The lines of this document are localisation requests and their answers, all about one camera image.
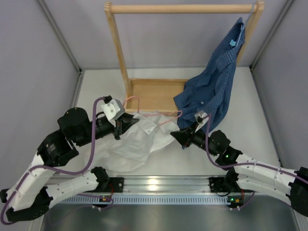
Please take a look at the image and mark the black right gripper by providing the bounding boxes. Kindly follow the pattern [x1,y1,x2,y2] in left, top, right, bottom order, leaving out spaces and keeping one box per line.
[171,121,218,156]

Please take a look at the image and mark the pink wire hanger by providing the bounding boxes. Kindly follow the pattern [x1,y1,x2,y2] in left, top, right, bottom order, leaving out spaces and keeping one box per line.
[122,96,183,126]

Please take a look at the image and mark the white shirt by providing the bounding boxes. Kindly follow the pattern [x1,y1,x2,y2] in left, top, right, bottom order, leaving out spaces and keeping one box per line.
[90,113,180,172]

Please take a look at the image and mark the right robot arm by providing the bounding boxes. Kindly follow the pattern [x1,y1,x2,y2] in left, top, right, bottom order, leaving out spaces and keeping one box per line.
[171,128,308,216]

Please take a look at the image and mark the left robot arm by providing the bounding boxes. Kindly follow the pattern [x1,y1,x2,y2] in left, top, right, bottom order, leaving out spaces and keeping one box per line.
[0,107,139,225]

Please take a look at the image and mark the blue checked shirt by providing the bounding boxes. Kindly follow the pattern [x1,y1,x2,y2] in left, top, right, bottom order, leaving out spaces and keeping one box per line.
[174,17,245,130]

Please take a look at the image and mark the light blue hanger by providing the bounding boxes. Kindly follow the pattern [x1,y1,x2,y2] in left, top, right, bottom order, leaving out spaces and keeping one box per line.
[235,3,255,47]

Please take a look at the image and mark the wooden clothes rack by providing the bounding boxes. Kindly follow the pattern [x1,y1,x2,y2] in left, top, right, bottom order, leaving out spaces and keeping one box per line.
[104,0,265,113]

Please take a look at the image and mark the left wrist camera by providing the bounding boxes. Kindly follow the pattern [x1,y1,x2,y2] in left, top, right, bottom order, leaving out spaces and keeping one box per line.
[101,96,125,127]

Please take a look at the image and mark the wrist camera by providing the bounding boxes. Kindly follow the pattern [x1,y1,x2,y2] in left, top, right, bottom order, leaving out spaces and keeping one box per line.
[101,96,125,127]
[194,111,209,132]

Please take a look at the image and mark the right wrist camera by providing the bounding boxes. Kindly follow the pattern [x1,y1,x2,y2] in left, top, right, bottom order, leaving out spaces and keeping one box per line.
[194,111,209,132]

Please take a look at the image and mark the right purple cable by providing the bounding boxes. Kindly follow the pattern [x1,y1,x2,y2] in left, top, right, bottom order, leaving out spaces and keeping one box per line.
[202,113,308,186]

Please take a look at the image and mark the purple cable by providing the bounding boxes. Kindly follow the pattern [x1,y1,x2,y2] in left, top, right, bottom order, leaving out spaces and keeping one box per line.
[202,113,308,186]
[0,96,114,225]

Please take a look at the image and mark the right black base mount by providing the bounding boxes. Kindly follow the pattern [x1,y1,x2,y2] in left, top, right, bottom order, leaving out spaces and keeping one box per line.
[208,177,230,194]

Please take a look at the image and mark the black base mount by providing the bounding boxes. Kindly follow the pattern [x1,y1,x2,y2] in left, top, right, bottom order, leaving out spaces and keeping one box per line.
[208,177,230,194]
[106,177,124,193]

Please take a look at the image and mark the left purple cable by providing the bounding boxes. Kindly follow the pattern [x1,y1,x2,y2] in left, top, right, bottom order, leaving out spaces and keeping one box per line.
[0,96,114,225]

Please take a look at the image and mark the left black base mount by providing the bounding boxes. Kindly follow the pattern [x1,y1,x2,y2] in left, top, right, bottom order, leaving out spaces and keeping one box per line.
[106,177,124,193]

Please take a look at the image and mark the aluminium mounting rail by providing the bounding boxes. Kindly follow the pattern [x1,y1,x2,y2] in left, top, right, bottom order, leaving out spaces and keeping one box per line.
[48,175,241,193]

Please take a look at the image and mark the slotted grey cable duct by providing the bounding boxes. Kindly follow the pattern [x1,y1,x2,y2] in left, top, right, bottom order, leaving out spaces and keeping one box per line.
[61,195,233,205]

